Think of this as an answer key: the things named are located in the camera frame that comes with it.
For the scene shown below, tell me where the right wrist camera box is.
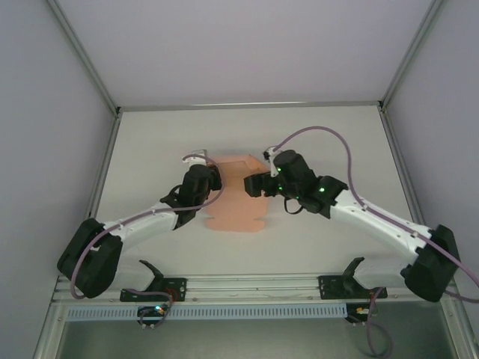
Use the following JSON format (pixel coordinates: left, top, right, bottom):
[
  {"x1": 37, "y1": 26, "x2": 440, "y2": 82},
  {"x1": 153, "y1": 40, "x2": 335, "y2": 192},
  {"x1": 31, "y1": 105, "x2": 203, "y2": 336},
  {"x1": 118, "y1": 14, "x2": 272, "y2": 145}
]
[{"x1": 263, "y1": 147, "x2": 280, "y2": 168}]

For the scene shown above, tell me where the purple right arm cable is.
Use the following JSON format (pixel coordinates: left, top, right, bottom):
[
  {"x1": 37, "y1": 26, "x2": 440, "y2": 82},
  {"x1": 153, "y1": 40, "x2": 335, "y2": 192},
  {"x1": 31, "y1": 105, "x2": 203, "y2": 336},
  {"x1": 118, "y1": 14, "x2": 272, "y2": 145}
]
[{"x1": 275, "y1": 126, "x2": 479, "y2": 355}]

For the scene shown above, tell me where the pink cardboard box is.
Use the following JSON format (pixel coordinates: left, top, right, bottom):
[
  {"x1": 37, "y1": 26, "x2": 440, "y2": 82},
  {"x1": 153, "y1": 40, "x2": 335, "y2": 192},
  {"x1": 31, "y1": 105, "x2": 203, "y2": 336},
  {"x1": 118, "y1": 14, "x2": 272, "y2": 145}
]
[{"x1": 204, "y1": 152, "x2": 275, "y2": 235}]

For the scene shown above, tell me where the aluminium frame crossbar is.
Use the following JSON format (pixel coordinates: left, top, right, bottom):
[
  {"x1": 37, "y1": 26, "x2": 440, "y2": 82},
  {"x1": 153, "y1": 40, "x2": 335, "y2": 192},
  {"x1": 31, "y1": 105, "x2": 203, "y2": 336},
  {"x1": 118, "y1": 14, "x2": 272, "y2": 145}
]
[{"x1": 118, "y1": 99, "x2": 382, "y2": 113}]

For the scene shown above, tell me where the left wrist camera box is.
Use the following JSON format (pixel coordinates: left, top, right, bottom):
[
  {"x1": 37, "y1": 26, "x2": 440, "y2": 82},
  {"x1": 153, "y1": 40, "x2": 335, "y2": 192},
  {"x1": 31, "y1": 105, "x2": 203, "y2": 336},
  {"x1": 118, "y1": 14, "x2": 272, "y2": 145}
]
[{"x1": 181, "y1": 148, "x2": 209, "y2": 166}]

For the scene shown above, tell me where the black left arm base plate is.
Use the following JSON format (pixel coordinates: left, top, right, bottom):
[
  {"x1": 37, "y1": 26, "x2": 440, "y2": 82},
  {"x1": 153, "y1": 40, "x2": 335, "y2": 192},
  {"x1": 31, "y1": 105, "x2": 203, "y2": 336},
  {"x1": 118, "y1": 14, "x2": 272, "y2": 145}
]
[{"x1": 119, "y1": 277, "x2": 188, "y2": 303}]

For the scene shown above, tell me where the circuit board with orange wires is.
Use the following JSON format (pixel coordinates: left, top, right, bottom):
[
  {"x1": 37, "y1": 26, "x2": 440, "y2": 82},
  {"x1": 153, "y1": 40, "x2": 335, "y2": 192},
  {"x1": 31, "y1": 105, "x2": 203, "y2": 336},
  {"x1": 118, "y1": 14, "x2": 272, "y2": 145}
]
[{"x1": 346, "y1": 303, "x2": 379, "y2": 325}]

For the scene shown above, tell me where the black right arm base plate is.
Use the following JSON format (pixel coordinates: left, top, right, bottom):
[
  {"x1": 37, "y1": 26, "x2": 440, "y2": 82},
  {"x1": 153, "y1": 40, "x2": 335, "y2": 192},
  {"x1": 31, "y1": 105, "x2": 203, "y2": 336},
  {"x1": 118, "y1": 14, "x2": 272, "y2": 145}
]
[{"x1": 317, "y1": 274, "x2": 386, "y2": 301}]

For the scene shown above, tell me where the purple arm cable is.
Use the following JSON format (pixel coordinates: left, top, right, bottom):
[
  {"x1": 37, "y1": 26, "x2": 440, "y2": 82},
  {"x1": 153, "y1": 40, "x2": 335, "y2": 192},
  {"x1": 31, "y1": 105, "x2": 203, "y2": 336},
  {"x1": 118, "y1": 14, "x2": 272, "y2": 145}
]
[
  {"x1": 275, "y1": 126, "x2": 479, "y2": 355},
  {"x1": 70, "y1": 155, "x2": 226, "y2": 330}
]

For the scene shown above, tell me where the circuit board with lit LEDs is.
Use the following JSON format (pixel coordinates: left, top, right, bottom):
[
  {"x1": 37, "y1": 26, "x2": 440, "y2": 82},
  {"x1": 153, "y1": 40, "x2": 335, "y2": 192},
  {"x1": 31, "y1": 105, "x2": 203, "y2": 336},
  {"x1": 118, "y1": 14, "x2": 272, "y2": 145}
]
[{"x1": 136, "y1": 304, "x2": 168, "y2": 319}]

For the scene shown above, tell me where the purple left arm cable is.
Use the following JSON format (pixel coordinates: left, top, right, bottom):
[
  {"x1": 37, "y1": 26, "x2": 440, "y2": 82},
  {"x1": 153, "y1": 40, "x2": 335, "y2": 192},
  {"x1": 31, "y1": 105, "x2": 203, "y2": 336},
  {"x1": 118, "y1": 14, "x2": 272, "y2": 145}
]
[{"x1": 70, "y1": 155, "x2": 226, "y2": 330}]

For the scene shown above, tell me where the slotted light blue cable duct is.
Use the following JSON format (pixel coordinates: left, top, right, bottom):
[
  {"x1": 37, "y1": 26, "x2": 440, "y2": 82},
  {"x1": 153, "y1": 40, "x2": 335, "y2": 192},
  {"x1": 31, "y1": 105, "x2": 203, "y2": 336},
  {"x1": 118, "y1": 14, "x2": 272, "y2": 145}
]
[{"x1": 65, "y1": 303, "x2": 347, "y2": 322}]

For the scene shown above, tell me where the aluminium table side rail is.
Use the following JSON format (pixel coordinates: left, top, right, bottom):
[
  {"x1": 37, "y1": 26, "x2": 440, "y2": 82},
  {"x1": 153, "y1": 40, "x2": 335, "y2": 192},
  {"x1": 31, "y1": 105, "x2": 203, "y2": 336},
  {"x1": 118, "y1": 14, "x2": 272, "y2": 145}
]
[
  {"x1": 73, "y1": 110, "x2": 123, "y2": 277},
  {"x1": 377, "y1": 108, "x2": 441, "y2": 271}
]

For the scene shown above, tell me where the aluminium frame post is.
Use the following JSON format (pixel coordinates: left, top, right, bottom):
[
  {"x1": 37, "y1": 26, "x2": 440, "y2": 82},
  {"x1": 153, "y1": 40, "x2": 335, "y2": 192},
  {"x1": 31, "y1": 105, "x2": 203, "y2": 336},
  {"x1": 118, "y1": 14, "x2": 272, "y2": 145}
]
[
  {"x1": 46, "y1": 0, "x2": 121, "y2": 115},
  {"x1": 376, "y1": 0, "x2": 447, "y2": 111}
]

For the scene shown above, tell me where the grey metal panel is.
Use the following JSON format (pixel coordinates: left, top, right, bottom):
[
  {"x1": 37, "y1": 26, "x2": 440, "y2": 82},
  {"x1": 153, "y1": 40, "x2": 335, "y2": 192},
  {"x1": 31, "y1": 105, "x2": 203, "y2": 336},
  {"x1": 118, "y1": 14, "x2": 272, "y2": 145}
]
[{"x1": 55, "y1": 301, "x2": 460, "y2": 359}]

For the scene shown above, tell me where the long aluminium mounting rail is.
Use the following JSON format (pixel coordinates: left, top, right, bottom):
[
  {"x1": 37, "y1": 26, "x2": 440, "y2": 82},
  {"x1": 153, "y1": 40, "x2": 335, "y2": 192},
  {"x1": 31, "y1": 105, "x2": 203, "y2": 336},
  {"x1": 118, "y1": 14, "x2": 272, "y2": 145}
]
[{"x1": 52, "y1": 271, "x2": 460, "y2": 304}]

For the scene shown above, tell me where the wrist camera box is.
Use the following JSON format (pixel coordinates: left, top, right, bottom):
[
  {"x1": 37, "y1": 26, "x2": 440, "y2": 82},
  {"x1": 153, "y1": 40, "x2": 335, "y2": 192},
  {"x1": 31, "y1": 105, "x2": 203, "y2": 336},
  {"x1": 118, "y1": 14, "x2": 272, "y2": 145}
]
[
  {"x1": 263, "y1": 147, "x2": 280, "y2": 168},
  {"x1": 181, "y1": 148, "x2": 209, "y2": 166}
]

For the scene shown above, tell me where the aluminium frame leg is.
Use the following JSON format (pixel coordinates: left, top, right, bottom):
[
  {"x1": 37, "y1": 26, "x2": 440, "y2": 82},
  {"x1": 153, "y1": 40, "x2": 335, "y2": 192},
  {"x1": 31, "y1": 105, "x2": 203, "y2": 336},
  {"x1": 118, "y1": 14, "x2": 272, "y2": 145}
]
[
  {"x1": 32, "y1": 301, "x2": 70, "y2": 359},
  {"x1": 440, "y1": 298, "x2": 478, "y2": 359}
]

